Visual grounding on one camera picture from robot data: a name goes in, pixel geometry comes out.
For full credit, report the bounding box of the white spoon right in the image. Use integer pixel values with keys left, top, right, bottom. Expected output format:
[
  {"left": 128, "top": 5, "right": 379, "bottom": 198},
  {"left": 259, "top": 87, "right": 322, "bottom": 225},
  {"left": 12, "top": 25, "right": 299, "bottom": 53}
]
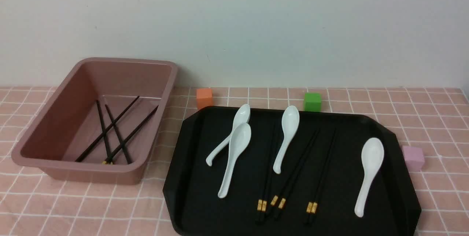
[{"left": 354, "top": 137, "right": 385, "bottom": 218}]

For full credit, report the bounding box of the white spoon rear left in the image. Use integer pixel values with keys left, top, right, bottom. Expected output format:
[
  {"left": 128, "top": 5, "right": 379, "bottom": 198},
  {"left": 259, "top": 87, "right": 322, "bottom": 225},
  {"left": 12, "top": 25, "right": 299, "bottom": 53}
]
[{"left": 206, "top": 104, "right": 251, "bottom": 166}]

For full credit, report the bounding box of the pink plastic bin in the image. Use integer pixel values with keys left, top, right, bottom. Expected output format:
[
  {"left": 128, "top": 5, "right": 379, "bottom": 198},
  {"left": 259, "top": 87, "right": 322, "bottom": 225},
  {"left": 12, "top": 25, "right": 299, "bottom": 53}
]
[{"left": 11, "top": 58, "right": 178, "bottom": 185}]

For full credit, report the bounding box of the black plastic tray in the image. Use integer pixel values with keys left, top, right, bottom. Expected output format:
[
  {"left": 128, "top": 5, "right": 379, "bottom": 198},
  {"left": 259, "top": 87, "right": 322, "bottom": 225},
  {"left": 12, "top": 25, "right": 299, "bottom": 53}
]
[{"left": 163, "top": 106, "right": 421, "bottom": 236}]

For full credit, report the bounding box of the white spoon front left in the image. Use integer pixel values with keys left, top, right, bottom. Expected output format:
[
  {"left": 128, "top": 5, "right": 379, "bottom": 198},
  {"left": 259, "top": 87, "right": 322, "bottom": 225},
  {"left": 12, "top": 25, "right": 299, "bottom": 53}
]
[{"left": 218, "top": 123, "right": 251, "bottom": 199}]

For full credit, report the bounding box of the white spoon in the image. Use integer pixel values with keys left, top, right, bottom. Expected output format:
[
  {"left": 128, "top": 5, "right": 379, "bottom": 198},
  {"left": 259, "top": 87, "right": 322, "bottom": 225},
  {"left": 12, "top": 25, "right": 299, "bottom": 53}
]
[
  {"left": 206, "top": 104, "right": 251, "bottom": 166},
  {"left": 218, "top": 123, "right": 251, "bottom": 199},
  {"left": 273, "top": 105, "right": 300, "bottom": 174},
  {"left": 354, "top": 137, "right": 385, "bottom": 218}
]

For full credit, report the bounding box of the green cube block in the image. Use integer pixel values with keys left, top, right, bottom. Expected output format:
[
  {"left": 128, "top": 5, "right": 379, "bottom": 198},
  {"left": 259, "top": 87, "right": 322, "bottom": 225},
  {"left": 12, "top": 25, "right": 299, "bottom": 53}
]
[{"left": 303, "top": 92, "right": 322, "bottom": 112}]

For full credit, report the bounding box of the pink cube block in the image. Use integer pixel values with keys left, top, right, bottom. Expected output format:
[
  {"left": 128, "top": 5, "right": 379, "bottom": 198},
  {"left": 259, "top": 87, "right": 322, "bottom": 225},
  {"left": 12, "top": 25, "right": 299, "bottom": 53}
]
[{"left": 402, "top": 145, "right": 425, "bottom": 172}]

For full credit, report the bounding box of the pink checkered tablecloth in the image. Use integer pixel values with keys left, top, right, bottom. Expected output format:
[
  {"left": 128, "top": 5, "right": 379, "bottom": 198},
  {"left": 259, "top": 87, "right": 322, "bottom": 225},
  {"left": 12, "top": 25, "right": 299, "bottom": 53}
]
[{"left": 0, "top": 86, "right": 469, "bottom": 236}]

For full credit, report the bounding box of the black chopstick in bin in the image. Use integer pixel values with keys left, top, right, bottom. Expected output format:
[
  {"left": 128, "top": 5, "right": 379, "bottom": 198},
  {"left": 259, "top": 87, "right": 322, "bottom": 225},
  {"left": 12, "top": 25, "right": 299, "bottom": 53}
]
[
  {"left": 96, "top": 99, "right": 111, "bottom": 158},
  {"left": 104, "top": 104, "right": 132, "bottom": 164},
  {"left": 102, "top": 105, "right": 159, "bottom": 165},
  {"left": 75, "top": 96, "right": 140, "bottom": 162}
]

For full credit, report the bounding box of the orange cube block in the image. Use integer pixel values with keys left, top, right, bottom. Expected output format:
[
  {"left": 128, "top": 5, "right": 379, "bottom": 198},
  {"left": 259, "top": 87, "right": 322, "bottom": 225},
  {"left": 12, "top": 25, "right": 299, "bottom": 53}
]
[{"left": 196, "top": 88, "right": 213, "bottom": 110}]

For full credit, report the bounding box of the white spoon centre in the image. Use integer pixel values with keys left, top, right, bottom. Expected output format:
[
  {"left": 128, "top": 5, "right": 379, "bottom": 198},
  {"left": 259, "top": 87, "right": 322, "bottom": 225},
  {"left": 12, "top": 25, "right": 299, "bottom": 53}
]
[{"left": 273, "top": 105, "right": 300, "bottom": 174}]

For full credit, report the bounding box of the black chopstick gold band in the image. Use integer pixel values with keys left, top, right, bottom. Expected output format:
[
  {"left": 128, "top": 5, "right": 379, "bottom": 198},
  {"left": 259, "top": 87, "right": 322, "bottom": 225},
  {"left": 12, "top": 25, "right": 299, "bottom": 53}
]
[
  {"left": 307, "top": 132, "right": 337, "bottom": 226},
  {"left": 303, "top": 130, "right": 335, "bottom": 225},
  {"left": 256, "top": 124, "right": 277, "bottom": 225},
  {"left": 266, "top": 129, "right": 320, "bottom": 220},
  {"left": 262, "top": 126, "right": 278, "bottom": 224},
  {"left": 274, "top": 129, "right": 321, "bottom": 220}
]

